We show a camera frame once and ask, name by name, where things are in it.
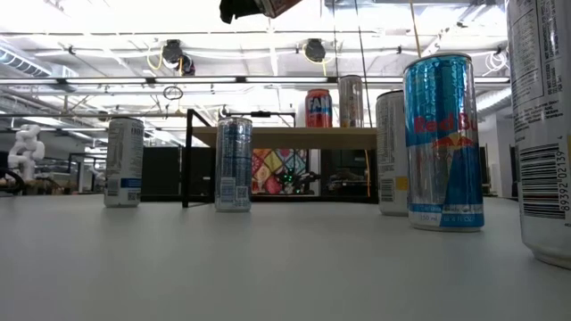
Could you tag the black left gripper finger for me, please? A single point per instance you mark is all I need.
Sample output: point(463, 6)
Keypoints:
point(236, 9)

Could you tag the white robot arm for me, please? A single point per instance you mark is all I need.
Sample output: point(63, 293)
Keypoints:
point(27, 147)

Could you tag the wooden shelf black frame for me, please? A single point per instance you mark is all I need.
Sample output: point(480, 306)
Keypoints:
point(312, 138)

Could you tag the long ceiling light strip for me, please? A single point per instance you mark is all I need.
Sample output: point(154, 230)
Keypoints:
point(267, 79)

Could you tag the ceiling air duct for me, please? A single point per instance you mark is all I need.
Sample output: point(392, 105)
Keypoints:
point(22, 64)

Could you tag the Red Bull sugarfree can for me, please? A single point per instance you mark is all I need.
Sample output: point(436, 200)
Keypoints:
point(441, 169)

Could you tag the colourful patterned panel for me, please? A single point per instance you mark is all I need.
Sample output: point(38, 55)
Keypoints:
point(272, 169)

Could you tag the black partition panel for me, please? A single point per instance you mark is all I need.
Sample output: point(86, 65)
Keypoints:
point(165, 174)

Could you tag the white slim can black top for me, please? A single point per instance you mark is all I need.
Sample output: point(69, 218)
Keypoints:
point(124, 160)

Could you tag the white can yellow patch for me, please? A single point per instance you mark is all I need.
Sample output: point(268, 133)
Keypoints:
point(544, 111)
point(390, 147)

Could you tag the silver red blue can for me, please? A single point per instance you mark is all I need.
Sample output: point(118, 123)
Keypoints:
point(350, 102)

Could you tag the silver blue slim can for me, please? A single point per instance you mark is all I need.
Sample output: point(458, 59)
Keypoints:
point(233, 169)

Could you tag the black cabinet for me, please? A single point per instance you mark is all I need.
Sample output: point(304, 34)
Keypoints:
point(348, 174)

